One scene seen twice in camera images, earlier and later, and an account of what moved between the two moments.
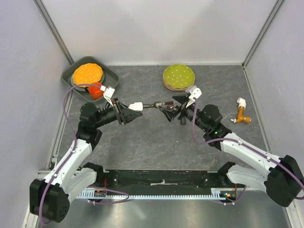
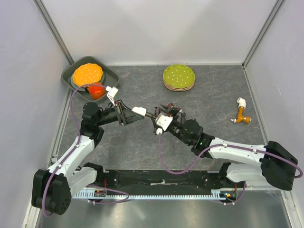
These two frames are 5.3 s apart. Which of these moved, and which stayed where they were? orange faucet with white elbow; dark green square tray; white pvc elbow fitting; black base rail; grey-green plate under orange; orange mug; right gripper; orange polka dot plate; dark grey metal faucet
Moved: right gripper; dark grey metal faucet; white pvc elbow fitting
Stayed: orange faucet with white elbow; orange mug; black base rail; orange polka dot plate; dark green square tray; grey-green plate under orange
